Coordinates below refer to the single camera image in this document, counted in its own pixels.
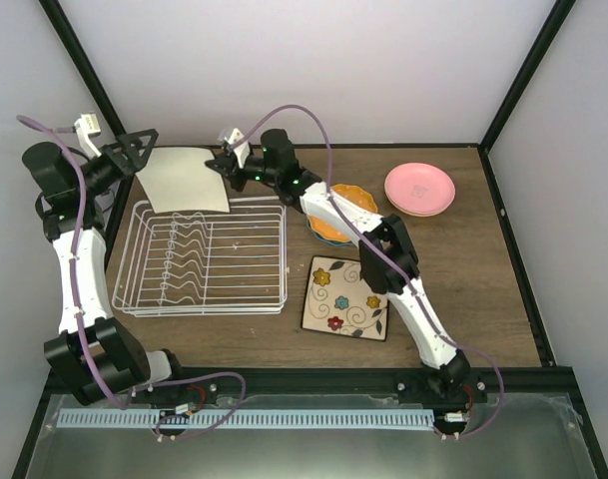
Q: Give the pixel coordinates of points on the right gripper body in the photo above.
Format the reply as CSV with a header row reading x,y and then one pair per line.
x,y
240,181

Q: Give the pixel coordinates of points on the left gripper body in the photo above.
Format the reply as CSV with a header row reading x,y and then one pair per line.
x,y
111,177

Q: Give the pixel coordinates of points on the cream square plate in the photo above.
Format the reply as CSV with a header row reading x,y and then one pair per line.
x,y
177,179

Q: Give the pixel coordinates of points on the teal dotted plate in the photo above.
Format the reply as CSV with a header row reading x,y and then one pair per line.
x,y
330,242

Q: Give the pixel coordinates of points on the orange dotted scalloped plate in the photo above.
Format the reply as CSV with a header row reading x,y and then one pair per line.
x,y
352,193

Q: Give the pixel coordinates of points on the square floral plate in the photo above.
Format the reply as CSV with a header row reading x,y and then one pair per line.
x,y
338,301

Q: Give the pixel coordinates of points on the pink round plate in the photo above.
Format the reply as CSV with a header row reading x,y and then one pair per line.
x,y
418,186

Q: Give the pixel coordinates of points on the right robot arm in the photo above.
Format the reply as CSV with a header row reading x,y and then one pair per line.
x,y
387,257

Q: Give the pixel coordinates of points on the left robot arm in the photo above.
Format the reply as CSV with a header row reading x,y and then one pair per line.
x,y
94,354

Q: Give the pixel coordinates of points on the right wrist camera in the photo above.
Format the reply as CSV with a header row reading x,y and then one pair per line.
x,y
234,141

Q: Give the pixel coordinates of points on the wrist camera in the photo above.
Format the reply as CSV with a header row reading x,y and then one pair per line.
x,y
234,141
87,127

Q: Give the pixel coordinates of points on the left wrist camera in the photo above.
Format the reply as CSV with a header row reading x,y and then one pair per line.
x,y
87,127

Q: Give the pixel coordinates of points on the white wire dish rack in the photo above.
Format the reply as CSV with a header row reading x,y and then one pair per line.
x,y
204,263

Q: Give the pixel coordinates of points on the black front frame rail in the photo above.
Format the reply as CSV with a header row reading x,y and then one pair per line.
x,y
345,381

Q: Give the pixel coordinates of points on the slotted cable duct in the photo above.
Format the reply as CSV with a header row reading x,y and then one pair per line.
x,y
379,419

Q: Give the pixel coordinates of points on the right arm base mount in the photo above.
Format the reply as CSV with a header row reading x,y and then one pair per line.
x,y
420,386

